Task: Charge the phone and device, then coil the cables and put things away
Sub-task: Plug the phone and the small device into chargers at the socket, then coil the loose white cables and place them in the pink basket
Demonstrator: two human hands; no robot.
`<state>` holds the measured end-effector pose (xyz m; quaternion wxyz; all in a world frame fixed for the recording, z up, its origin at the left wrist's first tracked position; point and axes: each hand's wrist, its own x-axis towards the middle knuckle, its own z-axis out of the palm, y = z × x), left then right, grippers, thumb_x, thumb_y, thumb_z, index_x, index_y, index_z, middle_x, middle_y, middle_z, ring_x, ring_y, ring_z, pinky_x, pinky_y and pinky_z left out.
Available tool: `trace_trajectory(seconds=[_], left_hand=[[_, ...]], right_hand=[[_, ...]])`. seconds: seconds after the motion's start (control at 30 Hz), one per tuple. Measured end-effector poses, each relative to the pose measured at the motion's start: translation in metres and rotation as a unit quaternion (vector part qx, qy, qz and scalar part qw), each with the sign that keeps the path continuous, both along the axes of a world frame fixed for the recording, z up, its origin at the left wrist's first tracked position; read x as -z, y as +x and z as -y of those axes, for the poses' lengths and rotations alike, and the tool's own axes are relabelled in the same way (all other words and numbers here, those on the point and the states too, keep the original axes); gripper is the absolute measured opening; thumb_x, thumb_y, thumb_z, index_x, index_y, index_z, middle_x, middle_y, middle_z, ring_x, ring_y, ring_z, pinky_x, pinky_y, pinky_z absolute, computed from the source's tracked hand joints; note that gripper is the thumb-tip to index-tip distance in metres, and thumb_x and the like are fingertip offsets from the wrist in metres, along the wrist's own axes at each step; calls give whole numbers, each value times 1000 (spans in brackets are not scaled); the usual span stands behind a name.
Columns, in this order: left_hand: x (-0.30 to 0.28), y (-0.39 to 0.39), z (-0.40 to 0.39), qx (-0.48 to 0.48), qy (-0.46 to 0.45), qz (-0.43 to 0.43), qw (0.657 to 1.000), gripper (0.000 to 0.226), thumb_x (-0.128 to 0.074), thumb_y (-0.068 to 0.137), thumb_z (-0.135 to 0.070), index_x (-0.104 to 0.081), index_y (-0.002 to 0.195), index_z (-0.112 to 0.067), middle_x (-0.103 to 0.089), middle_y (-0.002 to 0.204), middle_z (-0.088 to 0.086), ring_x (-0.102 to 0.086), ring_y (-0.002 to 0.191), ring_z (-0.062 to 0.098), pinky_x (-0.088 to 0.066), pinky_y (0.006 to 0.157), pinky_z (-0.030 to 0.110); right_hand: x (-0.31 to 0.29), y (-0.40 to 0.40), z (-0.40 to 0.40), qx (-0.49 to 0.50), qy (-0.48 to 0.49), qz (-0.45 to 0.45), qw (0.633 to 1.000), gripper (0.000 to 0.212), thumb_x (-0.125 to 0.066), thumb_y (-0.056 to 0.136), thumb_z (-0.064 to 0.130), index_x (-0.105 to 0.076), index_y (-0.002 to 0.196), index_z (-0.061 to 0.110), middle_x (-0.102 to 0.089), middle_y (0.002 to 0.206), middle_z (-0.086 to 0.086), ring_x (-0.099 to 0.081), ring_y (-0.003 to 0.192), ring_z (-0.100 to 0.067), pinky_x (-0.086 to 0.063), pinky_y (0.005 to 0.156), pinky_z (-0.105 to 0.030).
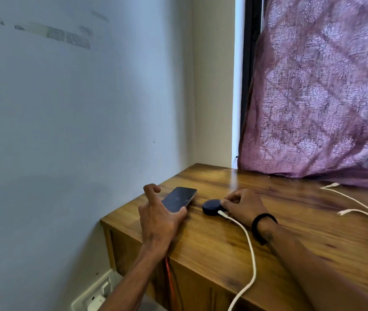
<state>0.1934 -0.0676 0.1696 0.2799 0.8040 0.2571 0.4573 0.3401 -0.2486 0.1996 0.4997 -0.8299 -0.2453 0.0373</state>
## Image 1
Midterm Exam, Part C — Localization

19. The red charging cable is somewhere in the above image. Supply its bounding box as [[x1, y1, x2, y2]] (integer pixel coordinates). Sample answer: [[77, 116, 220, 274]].
[[164, 255, 180, 311]]

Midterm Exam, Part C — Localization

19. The white wall socket plate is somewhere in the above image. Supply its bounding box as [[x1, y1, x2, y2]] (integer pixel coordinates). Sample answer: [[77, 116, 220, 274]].
[[70, 269, 117, 311]]

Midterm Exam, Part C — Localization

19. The wooden desk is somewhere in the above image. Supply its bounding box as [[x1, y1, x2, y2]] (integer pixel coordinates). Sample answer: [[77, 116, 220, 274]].
[[100, 163, 368, 311]]

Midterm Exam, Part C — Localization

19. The black wristband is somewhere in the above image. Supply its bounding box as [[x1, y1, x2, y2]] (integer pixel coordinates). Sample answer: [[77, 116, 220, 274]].
[[251, 213, 279, 246]]

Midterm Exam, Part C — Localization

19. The person's right hand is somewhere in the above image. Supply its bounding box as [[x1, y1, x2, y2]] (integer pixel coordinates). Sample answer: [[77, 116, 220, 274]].
[[220, 188, 270, 228]]

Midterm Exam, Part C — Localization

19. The purple patterned curtain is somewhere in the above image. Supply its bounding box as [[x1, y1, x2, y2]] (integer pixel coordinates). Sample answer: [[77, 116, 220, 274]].
[[237, 0, 368, 191]]

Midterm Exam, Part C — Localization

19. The black smartphone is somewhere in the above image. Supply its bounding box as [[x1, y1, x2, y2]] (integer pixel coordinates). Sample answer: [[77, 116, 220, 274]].
[[161, 187, 197, 213]]

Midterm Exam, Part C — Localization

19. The person's left hand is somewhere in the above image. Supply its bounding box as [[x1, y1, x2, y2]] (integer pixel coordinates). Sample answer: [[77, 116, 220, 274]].
[[138, 183, 188, 247]]

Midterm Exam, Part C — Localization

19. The dark blue earbuds case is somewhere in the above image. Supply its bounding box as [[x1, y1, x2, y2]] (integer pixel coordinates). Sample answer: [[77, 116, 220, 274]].
[[202, 199, 227, 216]]

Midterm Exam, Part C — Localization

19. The white charger adapter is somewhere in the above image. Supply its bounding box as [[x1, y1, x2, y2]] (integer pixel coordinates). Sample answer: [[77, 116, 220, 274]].
[[86, 294, 107, 311]]

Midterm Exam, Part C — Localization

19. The wooden drawer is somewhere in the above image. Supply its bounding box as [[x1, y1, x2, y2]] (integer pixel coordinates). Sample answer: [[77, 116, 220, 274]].
[[109, 228, 236, 311]]

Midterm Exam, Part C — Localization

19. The person's right forearm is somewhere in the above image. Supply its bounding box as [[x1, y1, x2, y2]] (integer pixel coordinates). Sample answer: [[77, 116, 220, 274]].
[[258, 223, 368, 311]]

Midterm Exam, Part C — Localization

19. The person's left forearm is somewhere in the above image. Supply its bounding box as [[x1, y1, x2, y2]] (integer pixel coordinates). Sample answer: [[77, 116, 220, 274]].
[[98, 239, 175, 311]]

